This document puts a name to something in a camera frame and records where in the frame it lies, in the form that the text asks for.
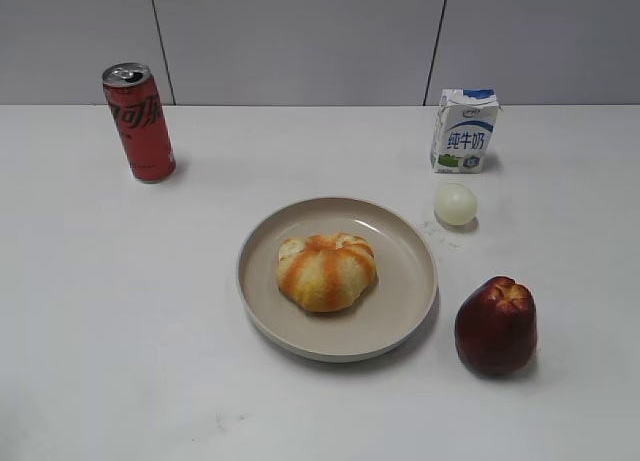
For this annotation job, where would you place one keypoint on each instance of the dark red apple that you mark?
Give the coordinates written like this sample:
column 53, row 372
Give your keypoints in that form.
column 496, row 328

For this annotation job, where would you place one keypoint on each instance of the white egg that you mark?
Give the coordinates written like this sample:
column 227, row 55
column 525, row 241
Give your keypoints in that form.
column 455, row 204

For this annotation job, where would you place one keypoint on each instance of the red cola can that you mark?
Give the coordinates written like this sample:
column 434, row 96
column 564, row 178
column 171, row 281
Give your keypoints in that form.
column 133, row 99

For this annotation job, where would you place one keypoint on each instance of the white blue milk carton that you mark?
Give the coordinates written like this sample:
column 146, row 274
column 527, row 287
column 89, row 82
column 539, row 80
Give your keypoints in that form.
column 464, row 126

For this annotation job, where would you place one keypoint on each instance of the striped croissant bread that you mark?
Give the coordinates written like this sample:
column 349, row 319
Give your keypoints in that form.
column 325, row 273

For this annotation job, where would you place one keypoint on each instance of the beige round plate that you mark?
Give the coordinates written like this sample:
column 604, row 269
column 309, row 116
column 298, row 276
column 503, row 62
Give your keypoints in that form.
column 387, row 313

